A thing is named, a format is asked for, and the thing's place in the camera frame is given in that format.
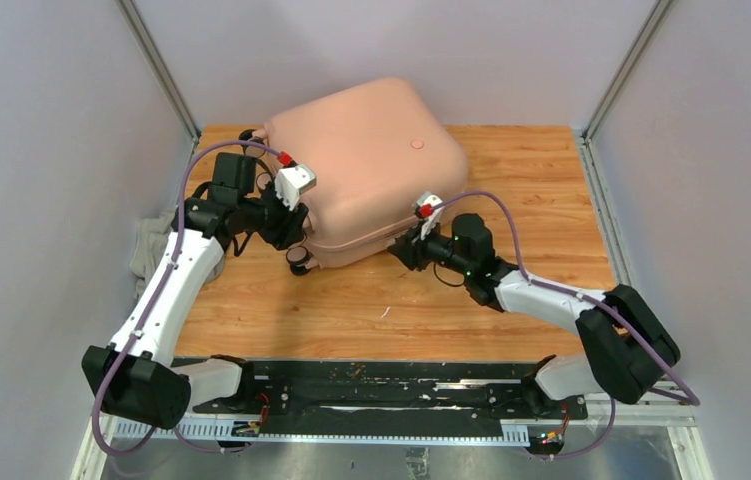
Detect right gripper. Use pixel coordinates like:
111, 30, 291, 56
388, 217, 473, 277

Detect pink suitcase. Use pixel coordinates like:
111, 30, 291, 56
240, 77, 470, 275

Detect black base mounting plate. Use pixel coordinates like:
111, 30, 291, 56
194, 360, 588, 440

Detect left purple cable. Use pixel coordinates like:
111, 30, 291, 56
90, 140, 293, 460

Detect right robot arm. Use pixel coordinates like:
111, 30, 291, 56
387, 214, 681, 418

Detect aluminium frame rails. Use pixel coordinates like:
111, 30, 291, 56
88, 377, 713, 479

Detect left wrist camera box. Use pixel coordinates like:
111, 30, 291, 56
274, 165, 317, 211

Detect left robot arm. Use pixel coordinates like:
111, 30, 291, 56
81, 152, 317, 429

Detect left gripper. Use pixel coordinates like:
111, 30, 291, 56
238, 178, 308, 249

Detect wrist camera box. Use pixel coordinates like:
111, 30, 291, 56
274, 165, 317, 211
416, 191, 444, 240

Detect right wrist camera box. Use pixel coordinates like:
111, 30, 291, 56
416, 191, 444, 240

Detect grey cloth garment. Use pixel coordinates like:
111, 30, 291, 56
128, 208, 228, 299

